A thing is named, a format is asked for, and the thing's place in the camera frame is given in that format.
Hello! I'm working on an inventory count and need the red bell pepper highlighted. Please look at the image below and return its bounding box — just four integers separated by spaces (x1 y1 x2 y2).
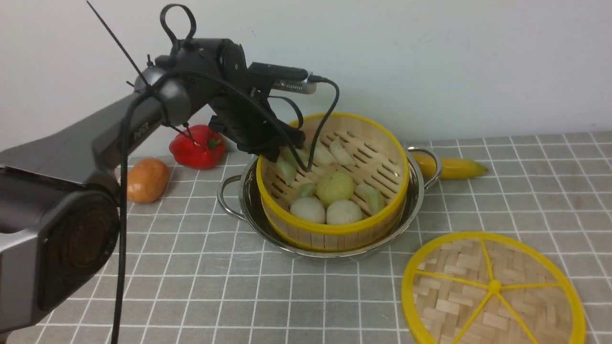
169 125 226 170

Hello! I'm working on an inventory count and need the green dumpling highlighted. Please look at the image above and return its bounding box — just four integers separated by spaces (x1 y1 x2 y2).
354 183 385 215
295 183 317 199
275 158 297 186

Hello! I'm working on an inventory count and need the green round bun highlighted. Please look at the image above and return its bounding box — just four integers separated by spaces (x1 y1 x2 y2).
316 171 355 208

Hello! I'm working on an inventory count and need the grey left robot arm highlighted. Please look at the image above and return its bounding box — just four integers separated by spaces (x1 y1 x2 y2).
0 38 315 338

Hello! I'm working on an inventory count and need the yellow banana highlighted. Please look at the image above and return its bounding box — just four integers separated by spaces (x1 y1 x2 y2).
412 152 488 180

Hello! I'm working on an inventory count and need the white round bun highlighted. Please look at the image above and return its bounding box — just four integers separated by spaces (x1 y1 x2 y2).
326 200 364 225
289 197 327 224

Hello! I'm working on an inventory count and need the yellow rimmed bamboo steamer basket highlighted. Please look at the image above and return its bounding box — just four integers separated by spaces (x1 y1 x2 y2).
255 112 416 252

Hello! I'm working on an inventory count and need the grey checked tablecloth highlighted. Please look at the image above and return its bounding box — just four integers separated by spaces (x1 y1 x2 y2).
120 131 612 344

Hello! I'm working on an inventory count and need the white pleated dumpling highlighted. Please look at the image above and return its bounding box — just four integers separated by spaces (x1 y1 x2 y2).
311 142 337 166
329 137 356 166

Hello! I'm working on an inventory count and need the stainless steel pot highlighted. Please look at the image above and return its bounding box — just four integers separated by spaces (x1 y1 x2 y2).
217 147 442 264

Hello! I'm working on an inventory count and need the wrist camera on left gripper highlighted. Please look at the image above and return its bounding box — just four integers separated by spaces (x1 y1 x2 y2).
248 62 317 95

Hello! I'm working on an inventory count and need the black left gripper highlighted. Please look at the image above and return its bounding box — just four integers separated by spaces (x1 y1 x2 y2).
208 91 306 162

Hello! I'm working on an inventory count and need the yellow rimmed bamboo steamer lid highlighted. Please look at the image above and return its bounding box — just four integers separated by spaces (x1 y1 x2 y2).
401 232 587 344

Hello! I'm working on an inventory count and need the brown potato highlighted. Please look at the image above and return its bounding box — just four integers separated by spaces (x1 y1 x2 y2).
127 158 170 204

